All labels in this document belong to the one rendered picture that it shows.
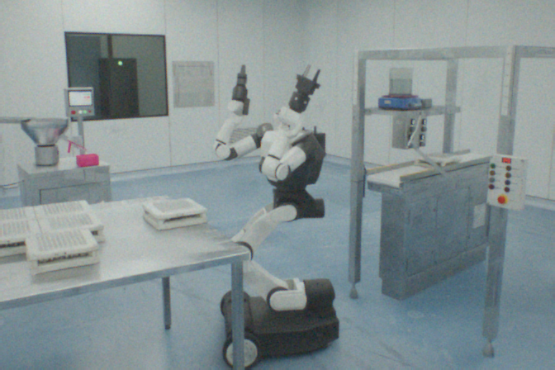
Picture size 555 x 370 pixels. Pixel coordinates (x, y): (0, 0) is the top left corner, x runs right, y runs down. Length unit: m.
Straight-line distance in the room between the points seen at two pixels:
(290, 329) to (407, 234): 1.10
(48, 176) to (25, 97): 2.89
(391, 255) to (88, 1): 5.31
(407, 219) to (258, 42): 5.55
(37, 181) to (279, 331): 2.38
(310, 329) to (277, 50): 6.37
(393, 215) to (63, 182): 2.59
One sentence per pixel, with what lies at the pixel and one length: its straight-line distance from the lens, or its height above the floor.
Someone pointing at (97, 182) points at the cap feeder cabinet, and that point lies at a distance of 4.55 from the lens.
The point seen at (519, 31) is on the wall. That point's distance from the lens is 6.63.
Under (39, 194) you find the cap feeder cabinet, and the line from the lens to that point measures 4.46.
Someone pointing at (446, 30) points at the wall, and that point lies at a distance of 7.18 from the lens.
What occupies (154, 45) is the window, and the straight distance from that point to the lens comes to 7.70.
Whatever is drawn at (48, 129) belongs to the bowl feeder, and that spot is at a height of 1.07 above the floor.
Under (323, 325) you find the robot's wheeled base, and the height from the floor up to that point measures 0.17.
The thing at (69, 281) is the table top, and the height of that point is 0.82.
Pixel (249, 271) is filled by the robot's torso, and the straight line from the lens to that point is 2.89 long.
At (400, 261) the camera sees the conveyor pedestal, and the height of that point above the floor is 0.29.
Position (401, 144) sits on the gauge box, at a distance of 3.25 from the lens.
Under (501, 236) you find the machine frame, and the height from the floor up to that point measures 0.70.
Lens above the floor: 1.57
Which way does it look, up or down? 11 degrees down
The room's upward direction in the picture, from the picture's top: straight up
